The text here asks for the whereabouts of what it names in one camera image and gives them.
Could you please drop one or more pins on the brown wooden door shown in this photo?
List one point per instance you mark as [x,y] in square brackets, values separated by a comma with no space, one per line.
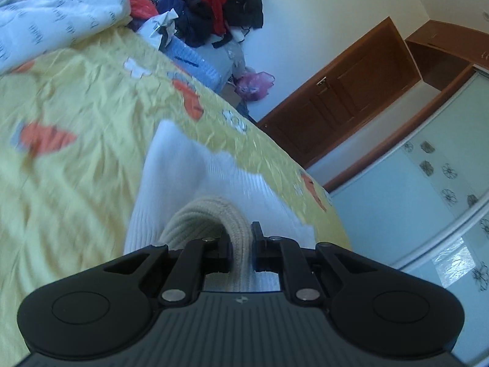
[344,95]

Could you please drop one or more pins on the dark navy jacket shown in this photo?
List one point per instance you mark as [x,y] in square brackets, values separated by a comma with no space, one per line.
[191,23]

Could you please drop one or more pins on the light blue knitted sweater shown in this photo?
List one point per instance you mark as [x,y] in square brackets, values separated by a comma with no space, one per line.
[191,58]

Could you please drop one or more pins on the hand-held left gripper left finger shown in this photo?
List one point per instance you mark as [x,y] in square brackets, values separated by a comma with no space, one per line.
[226,254]

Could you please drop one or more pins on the yellow printed bedsheet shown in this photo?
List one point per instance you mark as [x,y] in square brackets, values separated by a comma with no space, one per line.
[76,198]

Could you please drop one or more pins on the white printed quilt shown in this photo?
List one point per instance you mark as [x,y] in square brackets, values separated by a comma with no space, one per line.
[57,15]

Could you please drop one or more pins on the white knitted sweater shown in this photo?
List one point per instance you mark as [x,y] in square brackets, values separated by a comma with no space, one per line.
[183,183]

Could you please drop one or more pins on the floral sliding door wardrobe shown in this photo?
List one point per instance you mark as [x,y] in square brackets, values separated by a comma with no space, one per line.
[420,198]

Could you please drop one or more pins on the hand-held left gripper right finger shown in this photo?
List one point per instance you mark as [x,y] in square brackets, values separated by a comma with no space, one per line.
[255,254]

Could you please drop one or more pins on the grey white crumpled cloth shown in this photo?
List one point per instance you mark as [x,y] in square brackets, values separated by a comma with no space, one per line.
[156,28]

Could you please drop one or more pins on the pink plastic bag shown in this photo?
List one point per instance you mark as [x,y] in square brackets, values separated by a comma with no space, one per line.
[252,86]

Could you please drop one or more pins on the white and black garment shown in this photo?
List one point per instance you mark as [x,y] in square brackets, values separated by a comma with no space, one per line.
[233,36]

